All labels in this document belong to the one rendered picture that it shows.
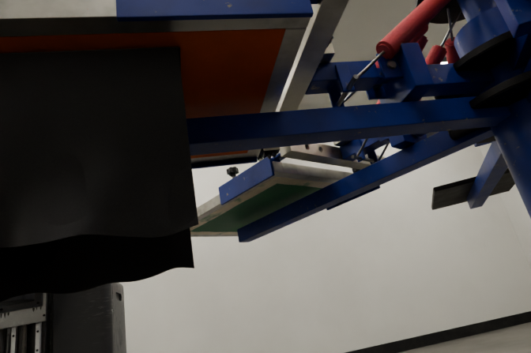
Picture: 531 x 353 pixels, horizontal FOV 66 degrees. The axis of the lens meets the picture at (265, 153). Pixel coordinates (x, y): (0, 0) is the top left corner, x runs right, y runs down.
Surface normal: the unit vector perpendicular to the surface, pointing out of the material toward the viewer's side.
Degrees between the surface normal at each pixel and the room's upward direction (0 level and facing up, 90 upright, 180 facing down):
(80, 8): 90
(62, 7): 90
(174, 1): 90
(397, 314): 90
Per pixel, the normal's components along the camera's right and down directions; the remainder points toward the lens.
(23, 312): 0.07, -0.40
